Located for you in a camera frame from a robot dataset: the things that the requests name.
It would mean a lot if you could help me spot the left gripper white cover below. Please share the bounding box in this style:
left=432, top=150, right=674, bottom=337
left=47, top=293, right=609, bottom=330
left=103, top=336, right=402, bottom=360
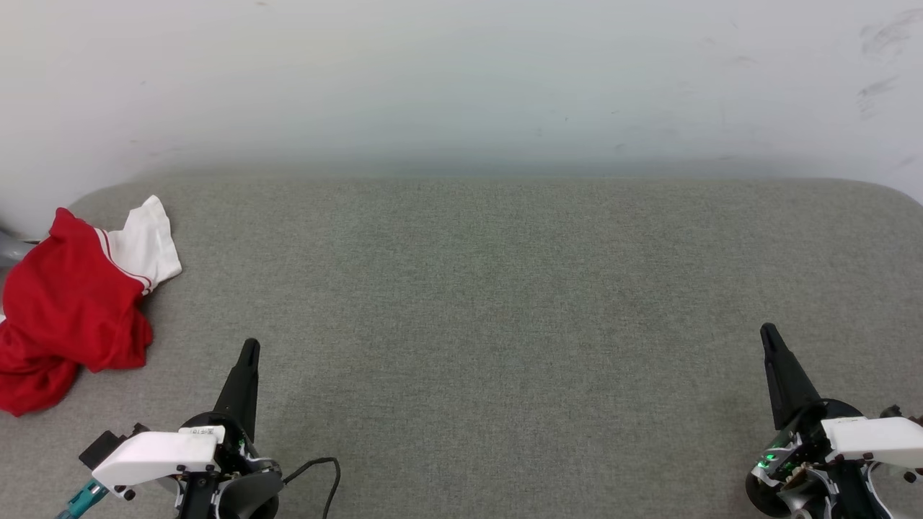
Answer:
left=92, top=338, right=283, bottom=519

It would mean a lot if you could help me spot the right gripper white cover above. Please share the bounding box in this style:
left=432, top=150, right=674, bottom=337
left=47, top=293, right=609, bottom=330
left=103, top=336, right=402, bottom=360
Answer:
left=745, top=323, right=923, bottom=519

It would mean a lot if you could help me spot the red and white basketball jersey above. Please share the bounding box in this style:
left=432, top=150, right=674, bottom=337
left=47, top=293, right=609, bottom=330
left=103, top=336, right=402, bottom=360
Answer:
left=0, top=195, right=182, bottom=417

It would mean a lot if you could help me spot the grey rounded metal object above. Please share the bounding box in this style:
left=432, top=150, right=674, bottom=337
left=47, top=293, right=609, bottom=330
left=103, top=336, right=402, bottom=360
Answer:
left=0, top=227, right=40, bottom=269

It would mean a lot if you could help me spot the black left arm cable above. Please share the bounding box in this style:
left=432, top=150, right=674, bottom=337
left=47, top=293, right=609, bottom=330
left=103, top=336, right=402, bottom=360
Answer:
left=281, top=457, right=341, bottom=519

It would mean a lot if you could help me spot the teal left camera connector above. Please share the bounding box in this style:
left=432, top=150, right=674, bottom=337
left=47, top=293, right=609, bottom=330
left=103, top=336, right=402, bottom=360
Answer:
left=56, top=479, right=109, bottom=519

